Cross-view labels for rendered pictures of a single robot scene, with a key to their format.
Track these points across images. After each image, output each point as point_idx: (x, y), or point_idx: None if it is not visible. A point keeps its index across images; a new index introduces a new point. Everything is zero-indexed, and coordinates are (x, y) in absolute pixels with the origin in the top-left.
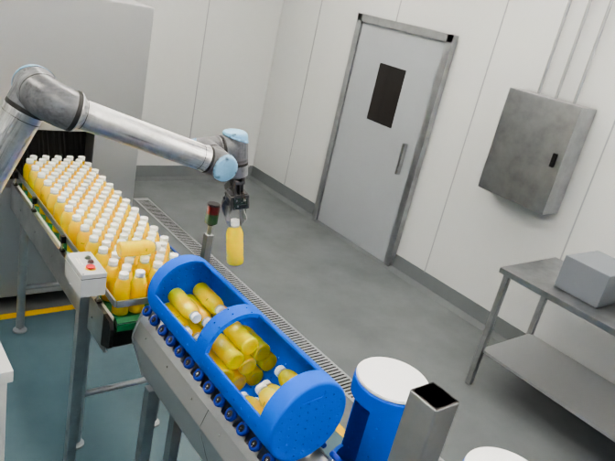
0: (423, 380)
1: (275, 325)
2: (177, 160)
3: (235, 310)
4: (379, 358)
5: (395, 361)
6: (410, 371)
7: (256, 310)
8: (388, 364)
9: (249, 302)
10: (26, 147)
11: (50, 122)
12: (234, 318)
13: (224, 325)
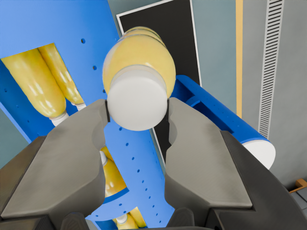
0: (267, 167)
1: (151, 209)
2: None
3: (102, 212)
4: (257, 143)
5: (267, 146)
6: (267, 158)
7: (135, 199)
8: (257, 150)
9: (131, 179)
10: None
11: None
12: (98, 220)
13: (85, 218)
